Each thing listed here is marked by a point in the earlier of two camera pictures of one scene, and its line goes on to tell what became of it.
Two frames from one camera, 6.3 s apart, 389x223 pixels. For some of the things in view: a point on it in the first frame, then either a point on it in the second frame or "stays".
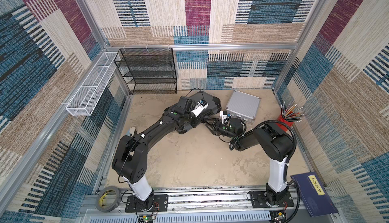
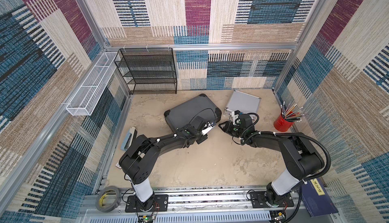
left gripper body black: x=191 y=119 → x=201 y=139
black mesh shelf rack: x=148 y=69 stays
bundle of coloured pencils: x=289 y=114 stays
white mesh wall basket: x=83 y=101 stays
